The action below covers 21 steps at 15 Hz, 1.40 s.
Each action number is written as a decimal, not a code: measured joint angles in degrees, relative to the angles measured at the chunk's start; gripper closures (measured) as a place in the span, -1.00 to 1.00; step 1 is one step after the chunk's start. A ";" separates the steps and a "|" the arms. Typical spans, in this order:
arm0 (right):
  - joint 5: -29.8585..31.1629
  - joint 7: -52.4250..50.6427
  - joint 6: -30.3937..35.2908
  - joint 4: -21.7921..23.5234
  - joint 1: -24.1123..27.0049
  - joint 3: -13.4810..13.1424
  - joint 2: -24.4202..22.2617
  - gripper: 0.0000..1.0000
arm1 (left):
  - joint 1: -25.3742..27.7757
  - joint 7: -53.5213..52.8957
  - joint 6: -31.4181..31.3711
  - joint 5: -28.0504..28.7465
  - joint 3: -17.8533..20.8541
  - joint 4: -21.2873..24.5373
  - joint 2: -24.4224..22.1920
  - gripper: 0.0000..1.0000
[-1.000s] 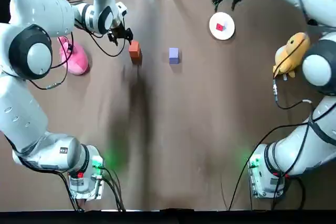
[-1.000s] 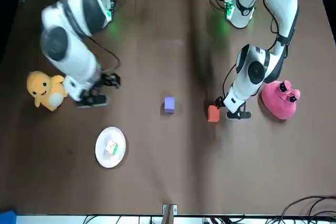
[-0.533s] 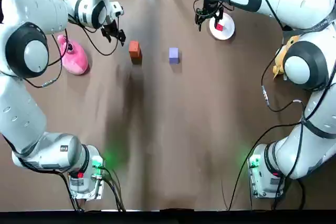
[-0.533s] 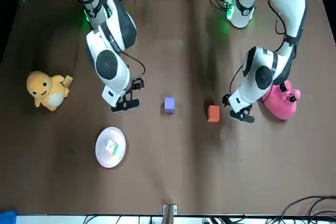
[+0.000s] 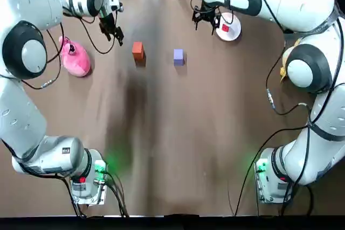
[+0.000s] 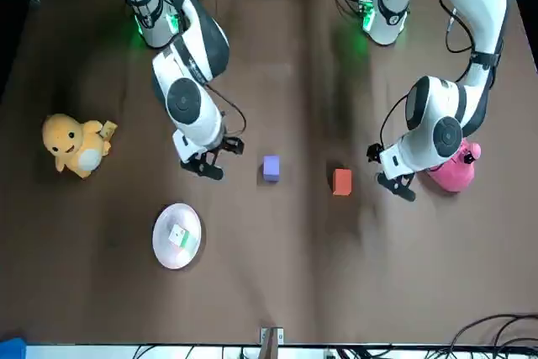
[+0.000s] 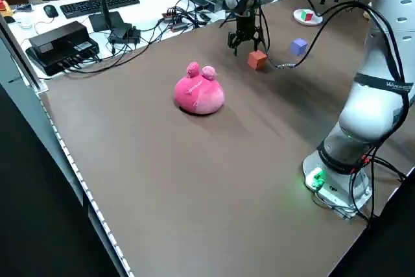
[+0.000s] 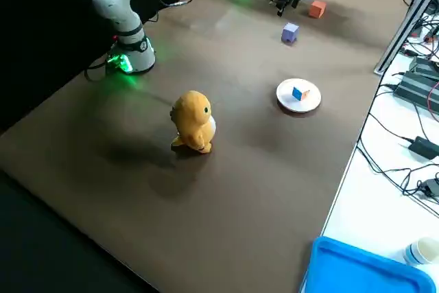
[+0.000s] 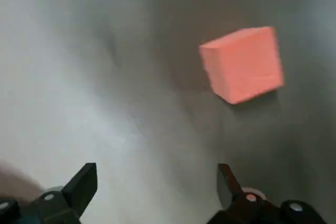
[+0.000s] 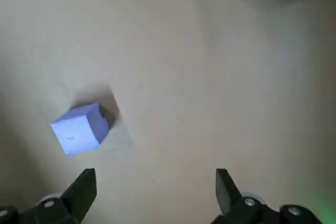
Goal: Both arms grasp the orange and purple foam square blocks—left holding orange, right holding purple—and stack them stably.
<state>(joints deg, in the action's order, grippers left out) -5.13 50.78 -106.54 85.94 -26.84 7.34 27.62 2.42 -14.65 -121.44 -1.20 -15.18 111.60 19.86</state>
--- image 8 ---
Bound orange foam block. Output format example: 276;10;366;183
307;0;327;19

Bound purple foam block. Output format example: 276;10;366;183
281;22;300;47

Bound white round plate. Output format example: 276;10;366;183
276;78;322;113

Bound black ridged power supply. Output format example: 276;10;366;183
392;69;439;113
410;55;439;78

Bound yellow plush toy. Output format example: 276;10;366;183
169;90;217;154

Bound black power adapter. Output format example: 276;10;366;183
407;136;439;161
416;178;439;198

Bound blue plastic tray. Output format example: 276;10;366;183
299;236;437;293

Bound white paper cup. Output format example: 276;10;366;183
401;237;439;267

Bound aluminium frame post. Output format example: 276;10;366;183
373;0;439;75

